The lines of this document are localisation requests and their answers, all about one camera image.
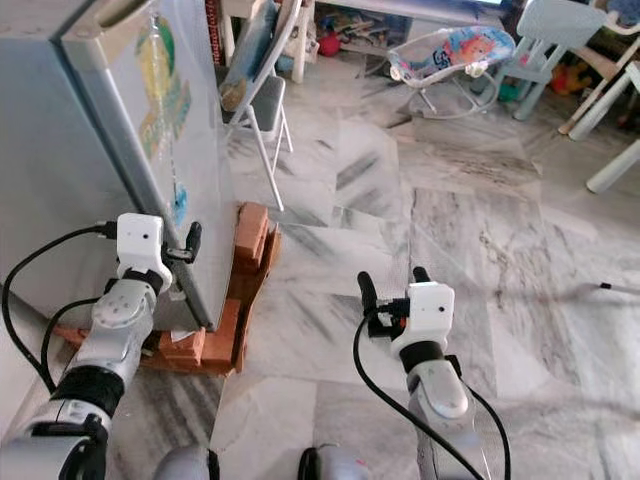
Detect long white table leg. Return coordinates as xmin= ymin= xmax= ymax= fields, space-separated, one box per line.
xmin=563 ymin=60 xmax=640 ymax=141

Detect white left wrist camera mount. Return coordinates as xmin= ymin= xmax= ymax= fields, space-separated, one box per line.
xmin=117 ymin=213 xmax=173 ymax=288

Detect orange brick fridge base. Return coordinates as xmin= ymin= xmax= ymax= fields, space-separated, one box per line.
xmin=55 ymin=202 xmax=281 ymax=377

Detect beige fridge door handle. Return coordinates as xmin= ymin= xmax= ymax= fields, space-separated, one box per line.
xmin=95 ymin=0 xmax=151 ymax=29

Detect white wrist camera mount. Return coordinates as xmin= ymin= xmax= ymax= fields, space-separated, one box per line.
xmin=117 ymin=213 xmax=173 ymax=288
xmin=392 ymin=283 xmax=456 ymax=359

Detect silver left robot leg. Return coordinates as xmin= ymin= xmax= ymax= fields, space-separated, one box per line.
xmin=155 ymin=445 xmax=217 ymax=480

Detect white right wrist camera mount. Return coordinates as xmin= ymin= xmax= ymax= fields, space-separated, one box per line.
xmin=392 ymin=283 xmax=456 ymax=359

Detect short white table leg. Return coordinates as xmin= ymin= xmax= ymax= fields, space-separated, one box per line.
xmin=587 ymin=140 xmax=640 ymax=194

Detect yellow green door sticker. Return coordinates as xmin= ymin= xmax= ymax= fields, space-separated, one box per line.
xmin=138 ymin=15 xmax=193 ymax=161

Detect grey fridge body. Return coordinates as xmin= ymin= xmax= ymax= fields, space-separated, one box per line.
xmin=0 ymin=0 xmax=196 ymax=327

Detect white folding chair grey seat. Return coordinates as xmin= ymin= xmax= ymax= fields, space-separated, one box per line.
xmin=220 ymin=0 xmax=306 ymax=211

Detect small blue door sticker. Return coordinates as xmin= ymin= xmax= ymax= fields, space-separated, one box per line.
xmin=172 ymin=185 xmax=189 ymax=226

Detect colourful baby bouncer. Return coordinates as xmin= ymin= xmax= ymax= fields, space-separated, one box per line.
xmin=388 ymin=25 xmax=518 ymax=116

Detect grey plastic chair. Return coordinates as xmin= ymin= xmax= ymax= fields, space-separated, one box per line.
xmin=510 ymin=0 xmax=586 ymax=121

